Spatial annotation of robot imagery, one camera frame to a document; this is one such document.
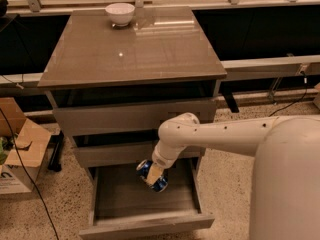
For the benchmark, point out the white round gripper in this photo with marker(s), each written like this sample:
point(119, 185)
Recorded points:
point(160, 161)

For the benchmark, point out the blue pepsi can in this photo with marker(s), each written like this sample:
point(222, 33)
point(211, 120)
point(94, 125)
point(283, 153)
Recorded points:
point(142, 171)

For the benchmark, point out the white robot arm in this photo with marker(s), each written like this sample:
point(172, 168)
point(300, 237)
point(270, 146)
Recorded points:
point(285, 202)

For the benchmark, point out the middle grey drawer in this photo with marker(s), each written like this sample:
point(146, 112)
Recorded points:
point(102, 146)

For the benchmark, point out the grey drawer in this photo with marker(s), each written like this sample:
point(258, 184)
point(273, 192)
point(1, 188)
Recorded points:
point(102, 146)
point(88, 110)

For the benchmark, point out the open bottom drawer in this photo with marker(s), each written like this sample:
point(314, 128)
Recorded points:
point(124, 207)

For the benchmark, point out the top grey drawer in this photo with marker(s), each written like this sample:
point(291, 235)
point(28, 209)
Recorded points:
point(88, 110)

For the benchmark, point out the grey drawer cabinet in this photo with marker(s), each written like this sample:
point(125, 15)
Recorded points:
point(160, 45)

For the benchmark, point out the black stand leg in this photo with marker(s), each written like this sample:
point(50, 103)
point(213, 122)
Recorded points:
point(56, 144)

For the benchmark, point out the brown cardboard box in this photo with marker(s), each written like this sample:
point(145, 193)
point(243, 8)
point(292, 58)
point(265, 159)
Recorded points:
point(23, 147)

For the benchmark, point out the white ceramic bowl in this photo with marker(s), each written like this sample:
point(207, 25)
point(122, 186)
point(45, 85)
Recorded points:
point(120, 14)

